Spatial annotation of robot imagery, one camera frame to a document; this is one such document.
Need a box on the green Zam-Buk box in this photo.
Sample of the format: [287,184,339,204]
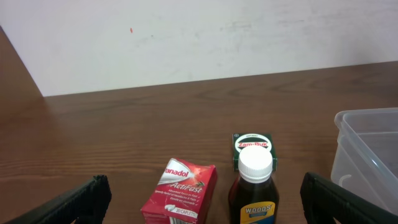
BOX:
[231,133,278,172]

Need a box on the red Panadol ActiFast box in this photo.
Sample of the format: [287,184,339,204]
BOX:
[141,158,217,224]

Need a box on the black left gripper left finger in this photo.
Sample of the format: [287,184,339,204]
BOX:
[6,175,112,224]

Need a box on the clear plastic container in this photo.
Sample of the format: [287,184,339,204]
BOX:
[331,108,397,215]

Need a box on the dark Woods syrup bottle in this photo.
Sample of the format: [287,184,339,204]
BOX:
[228,146,279,224]

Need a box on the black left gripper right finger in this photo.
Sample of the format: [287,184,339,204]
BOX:
[300,172,397,224]

